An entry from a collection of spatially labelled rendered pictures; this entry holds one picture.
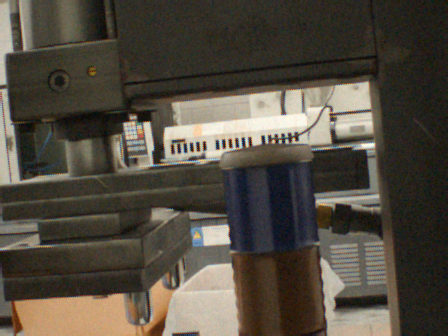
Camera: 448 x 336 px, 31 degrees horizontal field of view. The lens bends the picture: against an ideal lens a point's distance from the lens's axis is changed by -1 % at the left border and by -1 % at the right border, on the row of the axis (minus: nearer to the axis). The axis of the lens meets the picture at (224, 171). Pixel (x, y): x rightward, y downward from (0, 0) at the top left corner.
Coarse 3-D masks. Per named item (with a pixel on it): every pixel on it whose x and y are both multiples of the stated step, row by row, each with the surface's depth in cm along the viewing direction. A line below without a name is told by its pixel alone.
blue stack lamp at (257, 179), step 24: (240, 168) 33; (264, 168) 32; (288, 168) 32; (240, 192) 33; (264, 192) 32; (288, 192) 32; (312, 192) 33; (240, 216) 33; (264, 216) 32; (288, 216) 32; (312, 216) 33; (240, 240) 33; (264, 240) 32; (288, 240) 32; (312, 240) 33
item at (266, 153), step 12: (264, 144) 34; (276, 144) 33; (288, 144) 33; (300, 144) 33; (228, 156) 33; (240, 156) 33; (252, 156) 32; (264, 156) 32; (276, 156) 32; (288, 156) 32; (300, 156) 33; (312, 156) 33
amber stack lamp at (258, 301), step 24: (240, 264) 33; (264, 264) 33; (288, 264) 32; (312, 264) 33; (240, 288) 33; (264, 288) 33; (288, 288) 33; (312, 288) 33; (240, 312) 34; (264, 312) 33; (288, 312) 33; (312, 312) 33
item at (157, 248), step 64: (64, 128) 59; (0, 192) 58; (64, 192) 57; (128, 192) 57; (192, 192) 56; (320, 192) 55; (0, 256) 54; (64, 256) 54; (128, 256) 53; (128, 320) 56
